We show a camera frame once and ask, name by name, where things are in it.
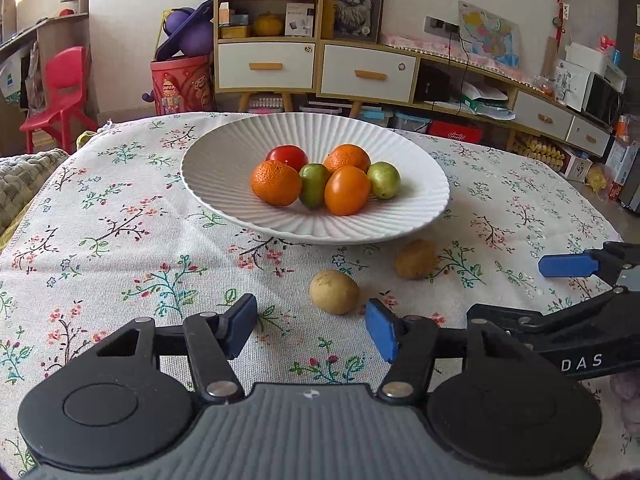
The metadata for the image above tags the wooden cabinet with drawers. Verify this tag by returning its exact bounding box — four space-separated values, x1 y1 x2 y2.
214 0 612 157

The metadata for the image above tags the red tomato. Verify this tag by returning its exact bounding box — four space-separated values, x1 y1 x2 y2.
266 144 308 172

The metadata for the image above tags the brown round fruit near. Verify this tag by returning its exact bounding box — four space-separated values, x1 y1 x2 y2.
309 270 360 315

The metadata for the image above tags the colourful map board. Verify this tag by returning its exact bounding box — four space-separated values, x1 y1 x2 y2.
458 0 521 68

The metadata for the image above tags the black speaker box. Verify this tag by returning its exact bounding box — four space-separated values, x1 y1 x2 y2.
414 63 451 102

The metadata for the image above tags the white product box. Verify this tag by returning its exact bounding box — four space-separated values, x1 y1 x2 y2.
284 2 316 37

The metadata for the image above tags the large orange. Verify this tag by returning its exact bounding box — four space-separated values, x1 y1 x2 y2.
323 144 371 174

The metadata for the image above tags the red box under cabinet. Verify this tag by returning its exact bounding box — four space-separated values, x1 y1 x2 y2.
427 120 483 144

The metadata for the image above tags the red printed bucket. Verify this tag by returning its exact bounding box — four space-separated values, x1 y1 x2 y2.
150 55 214 116

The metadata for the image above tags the wooden bookshelf desk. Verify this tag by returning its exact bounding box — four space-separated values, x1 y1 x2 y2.
1 0 98 156

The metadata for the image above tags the small mandarin orange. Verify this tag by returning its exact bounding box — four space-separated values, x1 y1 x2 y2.
250 160 303 207

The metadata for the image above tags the yellow pumpkin ornament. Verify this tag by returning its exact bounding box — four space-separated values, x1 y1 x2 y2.
252 12 284 37

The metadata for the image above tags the white microwave appliance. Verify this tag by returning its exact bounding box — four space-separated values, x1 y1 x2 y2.
553 60 623 127

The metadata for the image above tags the red plastic chair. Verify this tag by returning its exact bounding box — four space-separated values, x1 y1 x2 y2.
20 46 98 154

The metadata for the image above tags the green fruit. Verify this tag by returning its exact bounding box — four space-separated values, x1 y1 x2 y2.
367 162 401 200
298 164 331 209

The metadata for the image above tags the purple toy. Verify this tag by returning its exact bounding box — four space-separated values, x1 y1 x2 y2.
154 0 214 62

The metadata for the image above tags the floral tablecloth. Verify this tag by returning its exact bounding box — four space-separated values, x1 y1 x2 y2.
1 113 618 477

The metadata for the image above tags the checked grey cushion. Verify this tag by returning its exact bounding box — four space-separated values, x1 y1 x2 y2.
0 148 68 233

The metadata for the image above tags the smooth orange tomato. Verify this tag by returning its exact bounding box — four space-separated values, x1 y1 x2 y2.
324 166 371 216

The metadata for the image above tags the brown kiwi fruit far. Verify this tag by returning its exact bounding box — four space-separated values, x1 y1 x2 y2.
394 240 438 280

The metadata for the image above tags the white ribbed plate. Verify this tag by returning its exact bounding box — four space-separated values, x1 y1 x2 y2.
181 113 450 245

